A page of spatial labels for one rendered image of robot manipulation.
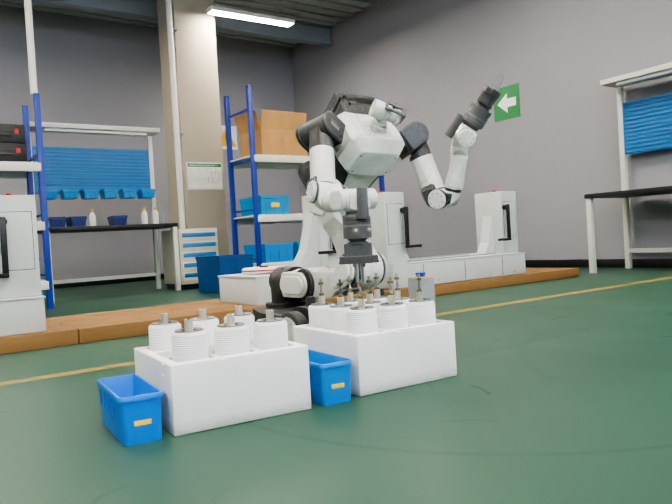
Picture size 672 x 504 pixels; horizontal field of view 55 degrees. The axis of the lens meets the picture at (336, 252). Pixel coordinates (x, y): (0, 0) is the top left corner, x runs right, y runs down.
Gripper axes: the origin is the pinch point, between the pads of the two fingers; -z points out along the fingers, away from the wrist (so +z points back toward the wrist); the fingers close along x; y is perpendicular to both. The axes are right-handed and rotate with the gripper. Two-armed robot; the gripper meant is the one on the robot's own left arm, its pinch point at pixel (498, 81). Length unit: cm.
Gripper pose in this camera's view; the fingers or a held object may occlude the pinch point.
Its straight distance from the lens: 257.1
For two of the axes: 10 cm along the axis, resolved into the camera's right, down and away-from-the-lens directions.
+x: -3.5, 1.2, -9.3
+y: -8.0, -5.6, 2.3
